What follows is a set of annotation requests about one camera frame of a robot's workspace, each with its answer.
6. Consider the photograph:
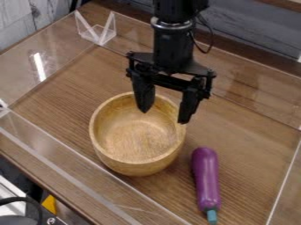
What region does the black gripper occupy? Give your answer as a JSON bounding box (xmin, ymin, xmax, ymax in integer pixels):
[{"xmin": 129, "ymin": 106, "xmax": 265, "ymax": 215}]
[{"xmin": 127, "ymin": 17, "xmax": 217, "ymax": 124}]

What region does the purple toy eggplant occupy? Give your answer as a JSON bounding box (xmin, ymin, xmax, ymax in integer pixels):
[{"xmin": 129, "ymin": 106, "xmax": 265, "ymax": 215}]
[{"xmin": 192, "ymin": 148, "xmax": 221, "ymax": 225}]

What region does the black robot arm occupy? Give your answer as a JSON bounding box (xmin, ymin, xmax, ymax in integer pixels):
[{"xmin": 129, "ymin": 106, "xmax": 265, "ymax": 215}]
[{"xmin": 127, "ymin": 0, "xmax": 217, "ymax": 124}]

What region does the brown wooden bowl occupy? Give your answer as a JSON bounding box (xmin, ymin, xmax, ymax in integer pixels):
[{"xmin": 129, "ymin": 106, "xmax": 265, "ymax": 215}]
[{"xmin": 89, "ymin": 92, "xmax": 186, "ymax": 177}]

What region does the yellow black device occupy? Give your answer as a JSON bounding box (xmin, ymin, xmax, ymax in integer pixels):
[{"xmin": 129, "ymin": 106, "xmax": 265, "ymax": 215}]
[{"xmin": 24, "ymin": 196, "xmax": 69, "ymax": 225}]

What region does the clear acrylic corner bracket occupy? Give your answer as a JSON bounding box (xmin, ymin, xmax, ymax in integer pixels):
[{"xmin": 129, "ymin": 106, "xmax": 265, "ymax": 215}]
[{"xmin": 74, "ymin": 11, "xmax": 117, "ymax": 46}]

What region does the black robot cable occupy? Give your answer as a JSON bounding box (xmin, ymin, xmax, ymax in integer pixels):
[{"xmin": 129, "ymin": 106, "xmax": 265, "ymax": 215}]
[{"xmin": 190, "ymin": 12, "xmax": 216, "ymax": 55}]

